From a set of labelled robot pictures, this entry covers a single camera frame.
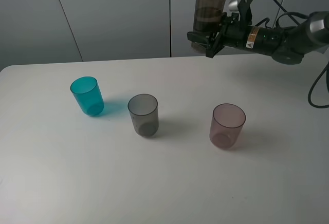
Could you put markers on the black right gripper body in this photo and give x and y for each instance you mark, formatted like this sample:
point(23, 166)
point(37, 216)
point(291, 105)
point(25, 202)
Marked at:
point(250, 38)

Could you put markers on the brown translucent water bottle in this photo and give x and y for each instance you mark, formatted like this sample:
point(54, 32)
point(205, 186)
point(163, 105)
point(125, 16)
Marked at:
point(207, 16)

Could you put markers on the grey translucent plastic cup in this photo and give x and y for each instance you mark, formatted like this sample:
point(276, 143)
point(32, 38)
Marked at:
point(143, 109)

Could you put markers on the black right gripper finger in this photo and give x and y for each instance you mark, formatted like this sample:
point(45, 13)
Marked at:
point(202, 38)
point(214, 43)

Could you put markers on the teal translucent plastic cup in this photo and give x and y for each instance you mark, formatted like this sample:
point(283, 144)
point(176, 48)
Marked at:
point(88, 95)

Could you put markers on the pink translucent plastic cup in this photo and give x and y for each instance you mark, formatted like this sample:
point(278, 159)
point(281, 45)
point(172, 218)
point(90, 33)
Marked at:
point(226, 125)

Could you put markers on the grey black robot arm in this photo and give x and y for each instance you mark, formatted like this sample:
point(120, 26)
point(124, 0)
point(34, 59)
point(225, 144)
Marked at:
point(286, 45)

